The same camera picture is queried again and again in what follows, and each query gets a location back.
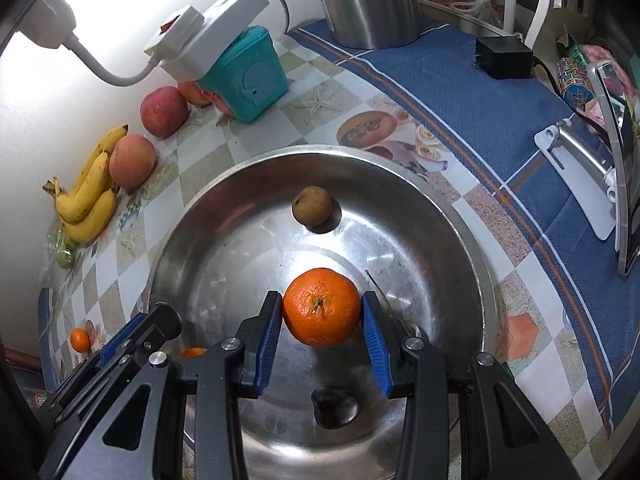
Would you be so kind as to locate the teal plastic box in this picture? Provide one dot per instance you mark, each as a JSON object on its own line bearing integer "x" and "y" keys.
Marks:
{"x": 250, "y": 80}

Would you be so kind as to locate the white chair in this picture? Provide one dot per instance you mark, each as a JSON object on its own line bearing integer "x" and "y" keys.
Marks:
{"x": 545, "y": 5}

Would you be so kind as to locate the white and red plastic bag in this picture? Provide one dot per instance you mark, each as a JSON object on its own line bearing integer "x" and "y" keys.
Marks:
{"x": 470, "y": 2}

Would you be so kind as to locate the stainless steel kettle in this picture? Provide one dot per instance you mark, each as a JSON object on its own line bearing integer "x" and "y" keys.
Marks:
{"x": 365, "y": 0}

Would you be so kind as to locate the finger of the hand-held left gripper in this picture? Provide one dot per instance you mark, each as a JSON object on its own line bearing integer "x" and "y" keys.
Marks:
{"x": 155, "y": 325}

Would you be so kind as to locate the pink cloth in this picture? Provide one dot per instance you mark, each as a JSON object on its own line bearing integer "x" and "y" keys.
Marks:
{"x": 612, "y": 60}

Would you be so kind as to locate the black power adapter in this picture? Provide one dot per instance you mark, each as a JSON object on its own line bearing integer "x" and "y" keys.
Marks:
{"x": 502, "y": 57}

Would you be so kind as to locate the large orange mandarin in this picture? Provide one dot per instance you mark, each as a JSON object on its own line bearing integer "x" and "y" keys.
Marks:
{"x": 321, "y": 306}

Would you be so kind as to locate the smartphone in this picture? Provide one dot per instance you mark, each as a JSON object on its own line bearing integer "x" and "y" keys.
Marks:
{"x": 622, "y": 160}

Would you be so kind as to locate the glass mug with red-green logo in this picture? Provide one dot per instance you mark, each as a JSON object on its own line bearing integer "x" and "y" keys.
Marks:
{"x": 37, "y": 400}

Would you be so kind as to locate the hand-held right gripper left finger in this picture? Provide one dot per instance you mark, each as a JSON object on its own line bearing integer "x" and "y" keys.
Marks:
{"x": 270, "y": 340}

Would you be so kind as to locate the yellow banana bunch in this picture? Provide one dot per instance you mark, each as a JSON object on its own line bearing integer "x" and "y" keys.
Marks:
{"x": 82, "y": 200}

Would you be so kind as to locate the red apple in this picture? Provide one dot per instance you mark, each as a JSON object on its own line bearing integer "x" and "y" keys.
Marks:
{"x": 195, "y": 94}
{"x": 164, "y": 110}

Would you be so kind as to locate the clear plastic bag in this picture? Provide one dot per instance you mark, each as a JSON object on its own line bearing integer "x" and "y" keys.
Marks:
{"x": 55, "y": 240}

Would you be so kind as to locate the dark red cherry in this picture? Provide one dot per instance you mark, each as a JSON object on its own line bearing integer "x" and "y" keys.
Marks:
{"x": 334, "y": 407}

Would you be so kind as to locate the stainless steel basin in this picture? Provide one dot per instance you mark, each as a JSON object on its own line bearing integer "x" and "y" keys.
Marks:
{"x": 240, "y": 240}

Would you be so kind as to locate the green printed packet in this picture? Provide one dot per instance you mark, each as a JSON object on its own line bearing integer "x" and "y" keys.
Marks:
{"x": 572, "y": 75}

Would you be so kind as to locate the pale orange peach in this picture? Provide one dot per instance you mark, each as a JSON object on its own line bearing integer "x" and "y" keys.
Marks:
{"x": 132, "y": 160}

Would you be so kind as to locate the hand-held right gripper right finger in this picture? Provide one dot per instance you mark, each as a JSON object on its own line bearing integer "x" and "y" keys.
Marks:
{"x": 375, "y": 345}

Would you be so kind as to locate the cluster of green limes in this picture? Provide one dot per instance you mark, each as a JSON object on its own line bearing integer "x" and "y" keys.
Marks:
{"x": 64, "y": 255}

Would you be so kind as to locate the brown longan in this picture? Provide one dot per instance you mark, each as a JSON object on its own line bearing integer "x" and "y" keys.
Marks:
{"x": 311, "y": 205}

